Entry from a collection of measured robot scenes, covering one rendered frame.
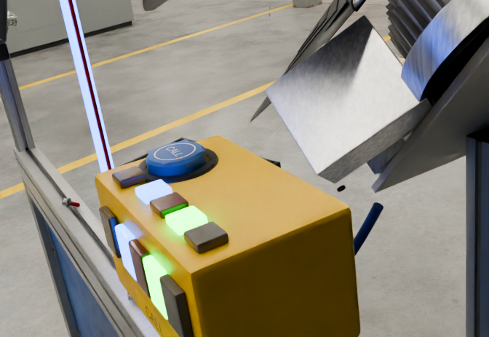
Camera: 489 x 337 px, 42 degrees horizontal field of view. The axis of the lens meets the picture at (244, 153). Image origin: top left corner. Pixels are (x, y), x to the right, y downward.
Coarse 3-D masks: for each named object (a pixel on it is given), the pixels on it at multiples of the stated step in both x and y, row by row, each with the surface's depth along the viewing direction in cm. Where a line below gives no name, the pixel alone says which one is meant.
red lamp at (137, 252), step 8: (136, 240) 37; (136, 248) 36; (144, 248) 36; (136, 256) 36; (144, 256) 35; (136, 264) 36; (136, 272) 37; (144, 272) 35; (144, 280) 36; (144, 288) 36
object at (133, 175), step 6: (132, 168) 41; (138, 168) 41; (114, 174) 41; (120, 174) 41; (126, 174) 40; (132, 174) 40; (138, 174) 40; (144, 174) 40; (114, 180) 41; (120, 180) 40; (126, 180) 40; (132, 180) 40; (138, 180) 40; (144, 180) 40; (120, 186) 40; (126, 186) 40
